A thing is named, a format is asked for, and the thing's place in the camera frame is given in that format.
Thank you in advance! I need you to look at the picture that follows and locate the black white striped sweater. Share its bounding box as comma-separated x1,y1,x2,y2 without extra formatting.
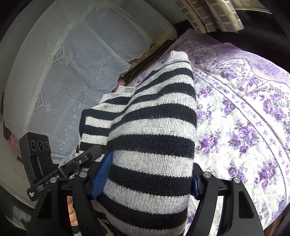
79,51,197,235

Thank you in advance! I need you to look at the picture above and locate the person's hand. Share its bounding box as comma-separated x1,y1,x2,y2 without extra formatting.
67,196,79,227

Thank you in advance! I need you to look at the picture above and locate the black mounting clamp bar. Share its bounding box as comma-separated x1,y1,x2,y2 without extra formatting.
24,145,102,201

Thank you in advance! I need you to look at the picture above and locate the pink floral pillow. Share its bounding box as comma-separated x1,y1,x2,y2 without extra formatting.
8,134,21,158

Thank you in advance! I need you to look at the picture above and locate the purple floral bed sheet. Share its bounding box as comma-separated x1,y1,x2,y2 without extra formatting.
126,28,290,236

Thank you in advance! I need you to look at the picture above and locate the white lace cover cloth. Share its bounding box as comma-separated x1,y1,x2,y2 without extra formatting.
3,1,177,164

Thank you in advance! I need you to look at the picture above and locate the brown blanket under cover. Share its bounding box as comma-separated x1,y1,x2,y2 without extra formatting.
117,38,175,86

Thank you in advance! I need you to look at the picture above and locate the checkered beige curtain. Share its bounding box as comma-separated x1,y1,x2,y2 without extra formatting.
173,0,265,34

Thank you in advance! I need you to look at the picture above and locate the black camera box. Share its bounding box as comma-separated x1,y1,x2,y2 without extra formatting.
19,132,55,184

